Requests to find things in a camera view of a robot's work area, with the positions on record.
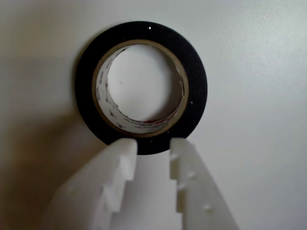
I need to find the black tape roll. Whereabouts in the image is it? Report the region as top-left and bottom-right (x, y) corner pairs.
(74, 21), (208, 156)

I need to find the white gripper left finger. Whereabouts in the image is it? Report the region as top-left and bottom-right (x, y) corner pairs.
(45, 138), (138, 230)

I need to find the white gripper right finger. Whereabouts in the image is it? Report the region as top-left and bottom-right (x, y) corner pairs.
(169, 138), (240, 230)

